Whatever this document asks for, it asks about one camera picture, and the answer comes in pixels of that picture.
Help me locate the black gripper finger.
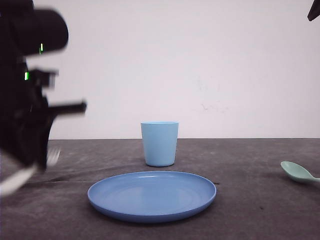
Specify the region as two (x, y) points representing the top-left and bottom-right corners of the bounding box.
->
(307, 0), (320, 21)

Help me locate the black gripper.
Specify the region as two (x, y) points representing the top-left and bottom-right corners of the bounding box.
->
(0, 68), (87, 171)

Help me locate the white plastic fork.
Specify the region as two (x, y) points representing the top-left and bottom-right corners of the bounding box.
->
(0, 147), (61, 198)

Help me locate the light blue plastic cup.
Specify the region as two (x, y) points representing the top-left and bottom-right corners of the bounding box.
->
(140, 121), (179, 167)

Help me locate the green plastic spoon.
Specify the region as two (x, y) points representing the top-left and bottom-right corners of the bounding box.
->
(280, 161), (320, 183)

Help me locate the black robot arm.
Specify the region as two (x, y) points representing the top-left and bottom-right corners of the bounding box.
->
(0, 0), (87, 170)

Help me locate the blue plastic plate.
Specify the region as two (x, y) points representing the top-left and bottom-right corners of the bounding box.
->
(87, 171), (217, 224)

